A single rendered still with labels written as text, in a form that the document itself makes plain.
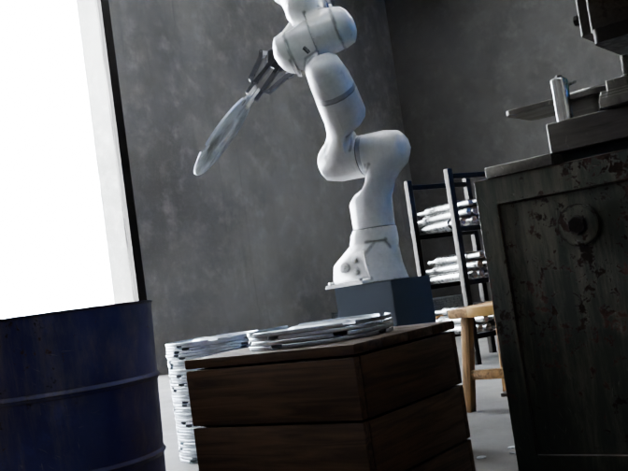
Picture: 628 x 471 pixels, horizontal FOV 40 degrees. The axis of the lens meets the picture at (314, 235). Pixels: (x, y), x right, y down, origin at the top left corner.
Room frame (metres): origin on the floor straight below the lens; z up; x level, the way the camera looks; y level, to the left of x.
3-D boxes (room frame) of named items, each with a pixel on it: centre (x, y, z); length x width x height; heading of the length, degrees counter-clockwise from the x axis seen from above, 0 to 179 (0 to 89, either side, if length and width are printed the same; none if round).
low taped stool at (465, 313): (2.84, -0.59, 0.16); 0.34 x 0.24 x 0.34; 143
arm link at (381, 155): (2.23, -0.19, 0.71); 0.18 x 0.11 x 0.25; 63
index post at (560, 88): (1.68, -0.52, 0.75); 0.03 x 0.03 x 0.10; 52
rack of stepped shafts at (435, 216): (4.38, -0.77, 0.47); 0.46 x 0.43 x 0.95; 32
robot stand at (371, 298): (2.24, -0.16, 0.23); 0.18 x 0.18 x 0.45; 51
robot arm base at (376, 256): (2.27, -0.13, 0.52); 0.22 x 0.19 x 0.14; 51
